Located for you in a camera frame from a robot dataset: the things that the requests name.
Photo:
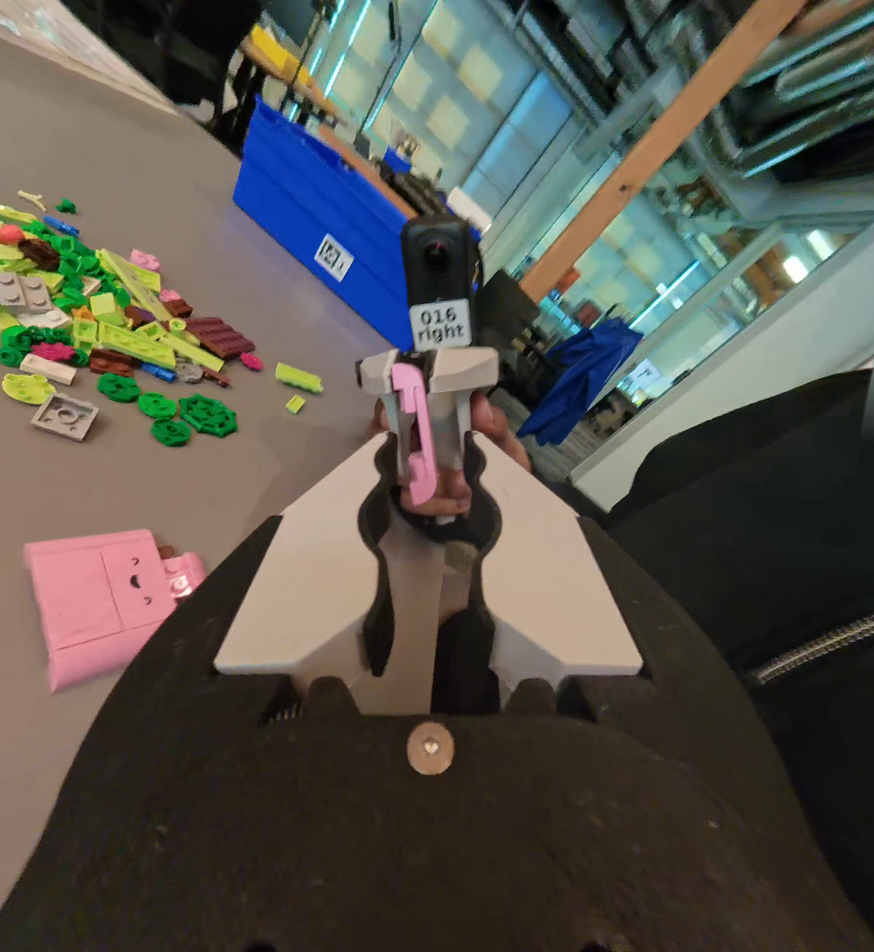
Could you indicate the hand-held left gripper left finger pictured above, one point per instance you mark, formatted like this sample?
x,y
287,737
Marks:
x,y
295,595

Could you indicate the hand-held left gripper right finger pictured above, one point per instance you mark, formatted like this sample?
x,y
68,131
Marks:
x,y
556,595

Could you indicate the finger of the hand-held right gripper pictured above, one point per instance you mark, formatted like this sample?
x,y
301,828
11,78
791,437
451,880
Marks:
x,y
377,372
467,368

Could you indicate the pink thin brick panel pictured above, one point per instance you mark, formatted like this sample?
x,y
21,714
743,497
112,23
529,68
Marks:
x,y
415,416

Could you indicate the pink brick block with face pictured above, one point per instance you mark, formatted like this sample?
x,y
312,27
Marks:
x,y
95,602

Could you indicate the person's right hand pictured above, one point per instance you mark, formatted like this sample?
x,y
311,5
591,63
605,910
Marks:
x,y
500,435

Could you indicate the lime studded brick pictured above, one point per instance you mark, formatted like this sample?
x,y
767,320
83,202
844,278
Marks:
x,y
298,377

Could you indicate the tiny lime tile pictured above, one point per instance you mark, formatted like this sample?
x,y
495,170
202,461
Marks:
x,y
295,404

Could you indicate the blue cloth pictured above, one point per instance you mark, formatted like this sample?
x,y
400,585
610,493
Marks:
x,y
578,379

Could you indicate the magenta flower piece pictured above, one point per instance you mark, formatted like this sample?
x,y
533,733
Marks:
x,y
251,361

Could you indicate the blue plastic bin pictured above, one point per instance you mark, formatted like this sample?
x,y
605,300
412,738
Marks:
x,y
310,201

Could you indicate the dark brown studded plate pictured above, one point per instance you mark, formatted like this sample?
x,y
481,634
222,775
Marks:
x,y
219,338

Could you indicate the green web wheel piece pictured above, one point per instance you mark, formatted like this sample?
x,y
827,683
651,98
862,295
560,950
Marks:
x,y
208,414

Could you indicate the green round plate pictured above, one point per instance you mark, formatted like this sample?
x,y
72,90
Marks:
x,y
156,405
171,431
118,387

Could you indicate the person's black jacket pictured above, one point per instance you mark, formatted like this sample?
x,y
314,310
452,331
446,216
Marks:
x,y
779,520

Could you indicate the grey square plate brick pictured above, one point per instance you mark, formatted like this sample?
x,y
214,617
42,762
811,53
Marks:
x,y
65,418

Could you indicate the pile of mixed toy bricks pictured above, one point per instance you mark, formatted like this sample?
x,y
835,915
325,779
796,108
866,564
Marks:
x,y
72,282

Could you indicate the white small tile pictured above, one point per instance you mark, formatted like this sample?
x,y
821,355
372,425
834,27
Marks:
x,y
48,368

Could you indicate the lime round plate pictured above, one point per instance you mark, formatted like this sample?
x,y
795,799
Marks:
x,y
26,388

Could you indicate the small blue pin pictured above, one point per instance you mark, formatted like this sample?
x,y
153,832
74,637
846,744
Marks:
x,y
60,223

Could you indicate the cream bone piece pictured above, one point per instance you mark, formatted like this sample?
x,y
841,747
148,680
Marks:
x,y
33,198

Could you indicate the wooden post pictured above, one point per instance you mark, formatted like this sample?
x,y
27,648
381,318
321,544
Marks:
x,y
667,141

